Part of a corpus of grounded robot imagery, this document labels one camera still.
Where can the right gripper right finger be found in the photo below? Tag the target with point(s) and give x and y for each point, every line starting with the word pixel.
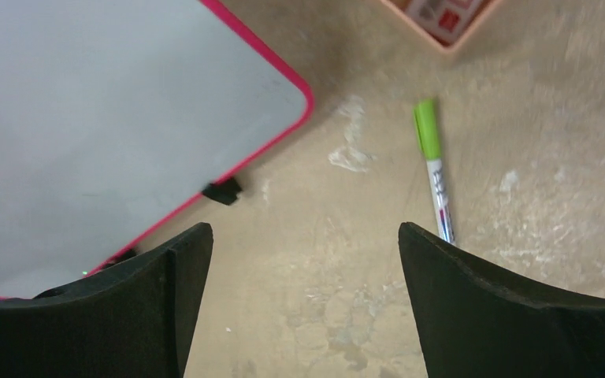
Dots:
pixel 477 319

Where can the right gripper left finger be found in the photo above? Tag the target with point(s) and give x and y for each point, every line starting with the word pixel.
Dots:
pixel 134 319

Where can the pink framed whiteboard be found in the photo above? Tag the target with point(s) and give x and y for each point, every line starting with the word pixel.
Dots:
pixel 115 115

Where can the green capped white marker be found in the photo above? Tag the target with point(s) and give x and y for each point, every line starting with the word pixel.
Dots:
pixel 428 137

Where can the orange file organizer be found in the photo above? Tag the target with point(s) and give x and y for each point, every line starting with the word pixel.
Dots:
pixel 395 10

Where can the small pink card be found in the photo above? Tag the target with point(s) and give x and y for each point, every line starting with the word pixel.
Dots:
pixel 446 20

